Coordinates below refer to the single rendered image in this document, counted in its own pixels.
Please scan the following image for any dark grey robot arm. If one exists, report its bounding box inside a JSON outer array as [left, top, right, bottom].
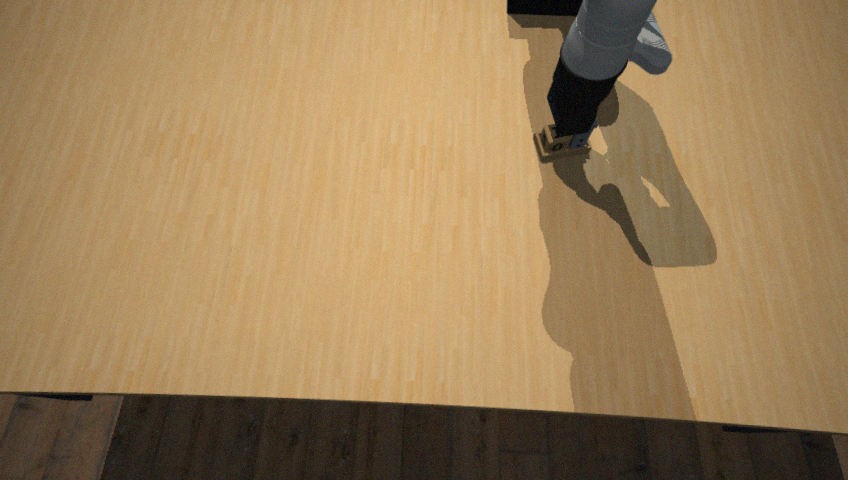
[[577, 0, 657, 48]]

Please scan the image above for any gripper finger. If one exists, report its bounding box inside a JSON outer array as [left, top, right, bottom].
[[569, 119, 598, 150]]

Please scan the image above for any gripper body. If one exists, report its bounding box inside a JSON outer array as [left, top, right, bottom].
[[547, 11, 672, 136]]

